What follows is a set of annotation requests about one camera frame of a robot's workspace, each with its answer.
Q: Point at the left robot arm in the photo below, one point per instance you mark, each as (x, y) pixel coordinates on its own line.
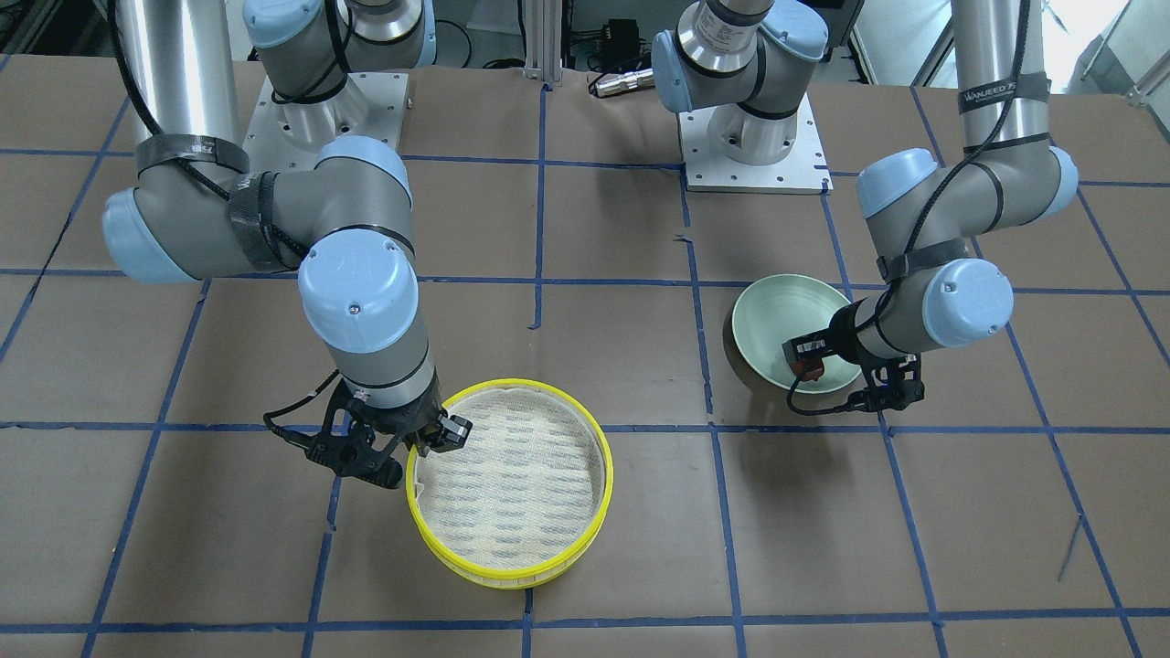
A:
(742, 69)

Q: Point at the brown bun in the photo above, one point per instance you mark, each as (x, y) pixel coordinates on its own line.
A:
(808, 369)

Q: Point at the aluminium frame post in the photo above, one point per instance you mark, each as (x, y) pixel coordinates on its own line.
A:
(542, 23)

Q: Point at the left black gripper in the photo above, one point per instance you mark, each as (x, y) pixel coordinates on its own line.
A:
(840, 337)

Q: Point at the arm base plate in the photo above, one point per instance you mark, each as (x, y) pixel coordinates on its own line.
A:
(289, 137)
(728, 150)

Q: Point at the light green plate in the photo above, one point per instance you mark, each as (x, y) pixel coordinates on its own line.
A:
(769, 313)

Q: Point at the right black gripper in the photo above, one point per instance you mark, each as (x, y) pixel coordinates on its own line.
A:
(410, 421)

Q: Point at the silver cylindrical connector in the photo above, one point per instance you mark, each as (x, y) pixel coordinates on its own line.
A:
(613, 84)

